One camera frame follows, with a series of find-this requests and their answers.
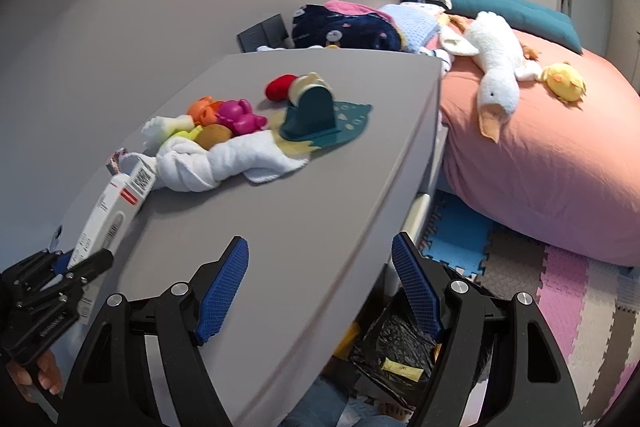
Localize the white cardboard box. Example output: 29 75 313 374
64 156 158 327

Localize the teal long pillow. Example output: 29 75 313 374
451 0 582 54

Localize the red plush toy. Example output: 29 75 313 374
265 74 297 103

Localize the pink folded cloth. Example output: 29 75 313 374
323 0 395 25

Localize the light blue knitted blanket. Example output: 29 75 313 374
380 2 445 53

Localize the pink bed cover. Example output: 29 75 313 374
440 32 639 267

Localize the yellow chick plush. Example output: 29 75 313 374
540 63 587 104

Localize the pastel foam floor mat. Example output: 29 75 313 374
420 192 639 426

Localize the white foam packing piece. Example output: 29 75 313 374
141 115 194 148

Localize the brown round plush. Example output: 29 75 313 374
193 124 233 150

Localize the white goose plush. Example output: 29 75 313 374
439 11 542 143

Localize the orange plastic toy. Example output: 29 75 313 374
186 95 222 127

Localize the person's left hand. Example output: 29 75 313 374
6 349 63 403

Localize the black trash bag bin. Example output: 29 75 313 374
322 291 440 423

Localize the teal dinosaur toy mat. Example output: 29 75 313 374
269 72 372 157

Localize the magenta plastic toy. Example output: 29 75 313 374
217 98 268 135

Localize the navy patterned blanket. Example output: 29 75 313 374
292 4 404 52

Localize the lime green plastic toy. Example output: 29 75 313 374
172 126 203 141

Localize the black wall socket panel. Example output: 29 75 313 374
236 14 293 53

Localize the white towel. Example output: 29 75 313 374
119 130 309 193

